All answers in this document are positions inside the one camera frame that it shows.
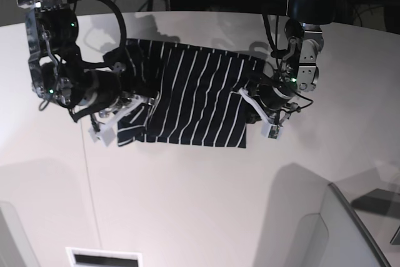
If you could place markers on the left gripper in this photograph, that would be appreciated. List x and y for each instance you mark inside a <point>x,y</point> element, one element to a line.
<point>254,115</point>

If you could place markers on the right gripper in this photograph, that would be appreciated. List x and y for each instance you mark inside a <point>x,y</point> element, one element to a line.
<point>120,108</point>

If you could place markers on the navy white striped t-shirt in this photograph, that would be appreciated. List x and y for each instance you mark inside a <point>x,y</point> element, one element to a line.
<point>195,91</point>

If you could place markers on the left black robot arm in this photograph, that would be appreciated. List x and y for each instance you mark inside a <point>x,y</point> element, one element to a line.
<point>296,70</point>

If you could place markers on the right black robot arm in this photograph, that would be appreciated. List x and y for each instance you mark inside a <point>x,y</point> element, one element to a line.
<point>61,76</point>

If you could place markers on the white slotted panel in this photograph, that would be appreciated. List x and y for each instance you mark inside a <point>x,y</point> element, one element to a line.
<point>98,257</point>

